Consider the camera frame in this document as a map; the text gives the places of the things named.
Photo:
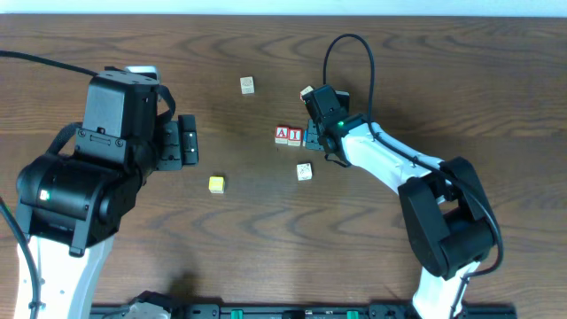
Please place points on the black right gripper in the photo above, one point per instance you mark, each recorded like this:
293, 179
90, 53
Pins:
311, 137

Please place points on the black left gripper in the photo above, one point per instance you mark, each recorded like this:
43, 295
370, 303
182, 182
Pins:
187, 142

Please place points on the blue number 2 wooden block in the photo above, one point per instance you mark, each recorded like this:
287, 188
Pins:
304, 138

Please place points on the red letter I wooden block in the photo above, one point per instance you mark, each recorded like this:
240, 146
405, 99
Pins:
295, 137

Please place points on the red letter A wooden block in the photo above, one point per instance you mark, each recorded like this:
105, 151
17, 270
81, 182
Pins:
282, 135

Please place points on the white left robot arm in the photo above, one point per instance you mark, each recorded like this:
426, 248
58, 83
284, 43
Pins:
72, 198

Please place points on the plain picture wooden block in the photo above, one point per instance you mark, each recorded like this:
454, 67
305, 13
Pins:
304, 171

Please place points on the red-edged wooden block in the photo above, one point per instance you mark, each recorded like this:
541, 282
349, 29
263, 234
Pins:
306, 90

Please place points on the yellow letter B wooden block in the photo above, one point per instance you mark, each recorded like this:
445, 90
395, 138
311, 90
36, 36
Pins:
216, 184

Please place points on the yellow-edged picture wooden block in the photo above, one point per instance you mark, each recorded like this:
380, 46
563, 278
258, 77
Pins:
247, 85

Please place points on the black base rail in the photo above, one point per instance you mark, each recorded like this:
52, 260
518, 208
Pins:
372, 311

